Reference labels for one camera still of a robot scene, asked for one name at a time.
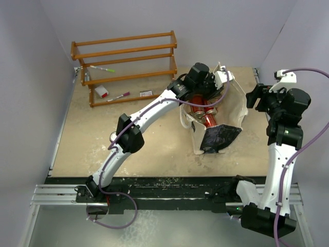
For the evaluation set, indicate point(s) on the green capped marker pen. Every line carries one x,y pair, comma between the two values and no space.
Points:
104,69

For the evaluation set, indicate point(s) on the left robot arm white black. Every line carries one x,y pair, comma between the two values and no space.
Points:
129,133

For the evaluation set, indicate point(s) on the small white red label card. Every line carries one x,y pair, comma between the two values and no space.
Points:
146,93

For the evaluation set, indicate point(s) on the white red eraser box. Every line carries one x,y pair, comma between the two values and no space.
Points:
101,91

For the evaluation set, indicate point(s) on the grey metal clips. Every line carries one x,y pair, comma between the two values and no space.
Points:
86,76

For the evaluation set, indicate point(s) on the cream canvas tote bag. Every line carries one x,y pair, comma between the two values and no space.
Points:
231,110

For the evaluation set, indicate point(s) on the purple capped marker pen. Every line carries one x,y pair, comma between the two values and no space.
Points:
118,97

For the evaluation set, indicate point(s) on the red cola can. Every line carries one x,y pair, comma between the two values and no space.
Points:
198,111

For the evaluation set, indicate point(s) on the purple soda can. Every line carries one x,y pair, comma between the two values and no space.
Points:
113,137

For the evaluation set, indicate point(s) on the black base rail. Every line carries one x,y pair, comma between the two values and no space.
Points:
162,193

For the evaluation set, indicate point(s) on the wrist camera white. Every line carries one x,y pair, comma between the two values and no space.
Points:
221,77
284,79

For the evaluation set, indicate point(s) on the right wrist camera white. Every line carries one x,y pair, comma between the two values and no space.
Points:
284,79

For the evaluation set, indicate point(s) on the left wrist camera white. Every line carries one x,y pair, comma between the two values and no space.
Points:
221,77

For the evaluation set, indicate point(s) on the wooden shelf rack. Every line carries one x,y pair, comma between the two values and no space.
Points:
141,63

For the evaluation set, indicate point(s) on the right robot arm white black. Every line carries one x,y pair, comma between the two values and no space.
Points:
268,213

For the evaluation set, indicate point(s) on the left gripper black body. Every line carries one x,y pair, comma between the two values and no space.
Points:
210,90

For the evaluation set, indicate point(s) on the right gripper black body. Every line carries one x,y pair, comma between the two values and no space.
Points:
270,102

